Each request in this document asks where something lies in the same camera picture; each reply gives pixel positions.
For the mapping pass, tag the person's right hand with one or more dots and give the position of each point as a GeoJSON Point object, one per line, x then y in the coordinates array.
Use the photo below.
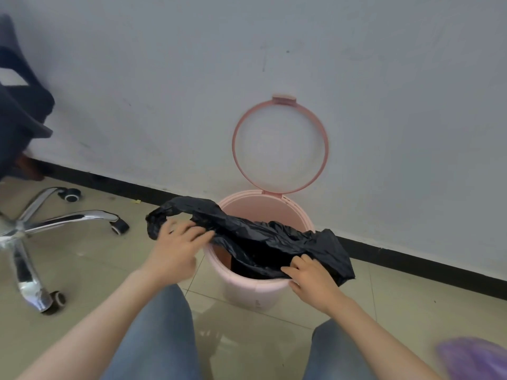
{"type": "Point", "coordinates": [317, 284]}

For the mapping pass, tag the person's left hand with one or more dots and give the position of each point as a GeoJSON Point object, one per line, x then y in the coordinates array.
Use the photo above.
{"type": "Point", "coordinates": [174, 257]}

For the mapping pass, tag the pink plastic trash bin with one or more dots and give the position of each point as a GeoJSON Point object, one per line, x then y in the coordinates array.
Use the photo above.
{"type": "Point", "coordinates": [249, 292]}

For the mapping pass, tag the black plastic bag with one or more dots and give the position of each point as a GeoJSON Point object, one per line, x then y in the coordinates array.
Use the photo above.
{"type": "Point", "coordinates": [253, 241]}

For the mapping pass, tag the person's left forearm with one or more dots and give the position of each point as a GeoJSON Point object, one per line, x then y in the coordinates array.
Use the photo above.
{"type": "Point", "coordinates": [91, 332]}

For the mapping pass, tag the person's right forearm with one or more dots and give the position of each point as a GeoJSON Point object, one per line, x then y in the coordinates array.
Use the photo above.
{"type": "Point", "coordinates": [380, 344]}

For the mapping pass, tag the person's left leg blue jeans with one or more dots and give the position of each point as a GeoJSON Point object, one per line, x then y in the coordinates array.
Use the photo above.
{"type": "Point", "coordinates": [162, 336]}

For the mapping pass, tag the purple plastic bag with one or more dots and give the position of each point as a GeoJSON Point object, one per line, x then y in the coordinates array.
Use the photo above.
{"type": "Point", "coordinates": [475, 360]}

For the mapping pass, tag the small brown object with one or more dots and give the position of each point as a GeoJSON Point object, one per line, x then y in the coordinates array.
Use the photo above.
{"type": "Point", "coordinates": [29, 170]}

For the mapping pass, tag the black office chair chrome base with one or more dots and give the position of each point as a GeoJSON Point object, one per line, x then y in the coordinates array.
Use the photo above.
{"type": "Point", "coordinates": [23, 114]}

